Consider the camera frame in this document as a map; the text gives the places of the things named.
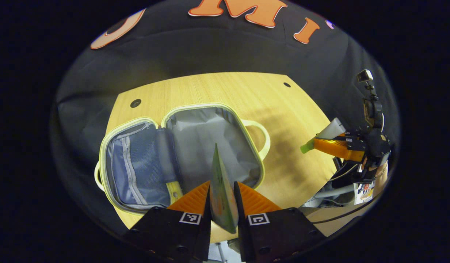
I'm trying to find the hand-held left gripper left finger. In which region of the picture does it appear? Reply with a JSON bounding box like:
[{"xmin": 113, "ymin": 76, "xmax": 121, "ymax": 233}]
[{"xmin": 123, "ymin": 180, "xmax": 212, "ymax": 263}]

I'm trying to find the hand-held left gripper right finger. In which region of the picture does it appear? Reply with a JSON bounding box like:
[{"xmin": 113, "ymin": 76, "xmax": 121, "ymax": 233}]
[{"xmin": 234, "ymin": 181, "xmax": 326, "ymax": 263}]

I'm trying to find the white tube with green cap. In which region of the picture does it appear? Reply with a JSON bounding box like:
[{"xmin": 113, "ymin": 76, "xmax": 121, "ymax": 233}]
[{"xmin": 300, "ymin": 118, "xmax": 347, "ymax": 154}]

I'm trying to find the yellow skin care tube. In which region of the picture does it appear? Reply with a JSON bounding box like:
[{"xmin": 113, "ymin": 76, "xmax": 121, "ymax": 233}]
[{"xmin": 166, "ymin": 180, "xmax": 184, "ymax": 203}]

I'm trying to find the cream yellow small suitcase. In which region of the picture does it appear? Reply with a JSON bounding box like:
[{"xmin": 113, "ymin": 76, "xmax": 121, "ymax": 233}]
[{"xmin": 94, "ymin": 103, "xmax": 271, "ymax": 216}]

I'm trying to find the white printed card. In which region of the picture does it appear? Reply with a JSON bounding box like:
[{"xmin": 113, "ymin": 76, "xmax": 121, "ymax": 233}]
[{"xmin": 354, "ymin": 182, "xmax": 375, "ymax": 205}]

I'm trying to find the grey metal table frame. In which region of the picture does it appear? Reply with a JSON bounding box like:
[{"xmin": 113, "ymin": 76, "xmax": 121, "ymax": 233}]
[{"xmin": 302, "ymin": 183, "xmax": 357, "ymax": 209}]

